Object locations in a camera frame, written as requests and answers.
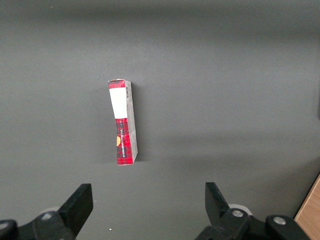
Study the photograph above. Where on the red tartan cardboard box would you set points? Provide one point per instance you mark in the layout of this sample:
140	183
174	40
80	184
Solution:
122	125

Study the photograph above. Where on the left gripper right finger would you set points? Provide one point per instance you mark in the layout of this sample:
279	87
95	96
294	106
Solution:
220	210

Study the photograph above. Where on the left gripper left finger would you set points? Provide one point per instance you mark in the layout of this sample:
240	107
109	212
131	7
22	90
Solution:
72	210

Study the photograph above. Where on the wooden drawer cabinet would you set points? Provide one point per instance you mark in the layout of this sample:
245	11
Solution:
310	215

